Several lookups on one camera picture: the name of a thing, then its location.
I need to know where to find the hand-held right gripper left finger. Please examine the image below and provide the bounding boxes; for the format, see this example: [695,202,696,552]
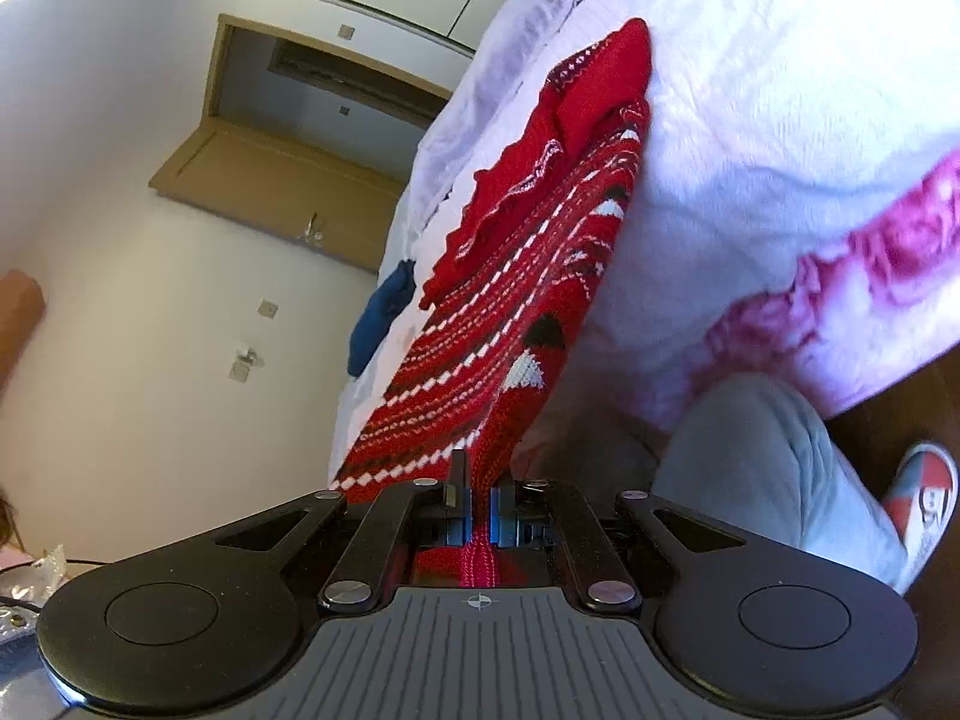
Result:
[216,450,475,612]

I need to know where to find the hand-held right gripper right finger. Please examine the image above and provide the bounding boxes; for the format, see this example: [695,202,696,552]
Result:
[489,478,747,614]

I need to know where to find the red knitted sweater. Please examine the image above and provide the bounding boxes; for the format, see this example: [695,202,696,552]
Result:
[328,17,653,590]

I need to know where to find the blue garment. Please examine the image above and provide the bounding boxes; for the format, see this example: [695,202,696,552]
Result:
[346,261,417,377]

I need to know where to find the person's grey trouser leg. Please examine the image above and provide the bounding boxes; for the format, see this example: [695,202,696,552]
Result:
[517,375,912,593]

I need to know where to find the wooden door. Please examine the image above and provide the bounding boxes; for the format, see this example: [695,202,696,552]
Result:
[148,120,406,275]

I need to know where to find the clear plastic bag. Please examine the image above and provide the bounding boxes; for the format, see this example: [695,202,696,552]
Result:
[0,544,68,616]

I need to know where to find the person's red grey shoe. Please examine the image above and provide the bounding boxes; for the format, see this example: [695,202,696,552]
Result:
[881,442,959,593]

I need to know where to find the pink floral bed sheet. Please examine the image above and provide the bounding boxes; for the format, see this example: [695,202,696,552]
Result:
[645,150,960,436]

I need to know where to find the brown object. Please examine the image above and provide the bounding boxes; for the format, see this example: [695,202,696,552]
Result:
[0,270,47,398]

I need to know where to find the lavender blanket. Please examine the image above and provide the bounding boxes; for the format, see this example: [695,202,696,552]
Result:
[409,0,593,241]

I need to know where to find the wooden door frame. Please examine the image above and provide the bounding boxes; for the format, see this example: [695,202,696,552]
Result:
[201,13,455,137]

